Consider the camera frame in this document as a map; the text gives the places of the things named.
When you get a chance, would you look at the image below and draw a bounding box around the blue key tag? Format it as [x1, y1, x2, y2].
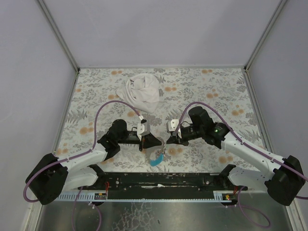
[150, 154, 164, 167]

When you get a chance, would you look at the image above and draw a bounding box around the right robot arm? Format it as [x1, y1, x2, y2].
[167, 106, 307, 206]

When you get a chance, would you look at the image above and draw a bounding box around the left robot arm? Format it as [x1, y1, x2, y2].
[23, 119, 162, 205]

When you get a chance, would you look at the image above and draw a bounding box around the floral table mat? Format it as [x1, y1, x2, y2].
[56, 68, 263, 172]

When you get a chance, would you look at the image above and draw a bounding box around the crumpled white cloth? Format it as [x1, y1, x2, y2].
[116, 73, 160, 113]

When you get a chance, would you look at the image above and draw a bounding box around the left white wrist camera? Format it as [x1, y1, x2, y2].
[137, 116, 150, 141]

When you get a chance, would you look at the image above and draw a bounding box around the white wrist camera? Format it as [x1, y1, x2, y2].
[167, 119, 179, 133]
[137, 116, 150, 141]

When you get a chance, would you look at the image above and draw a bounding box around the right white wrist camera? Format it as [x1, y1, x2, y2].
[167, 119, 179, 133]

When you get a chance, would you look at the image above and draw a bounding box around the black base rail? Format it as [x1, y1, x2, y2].
[83, 172, 240, 200]

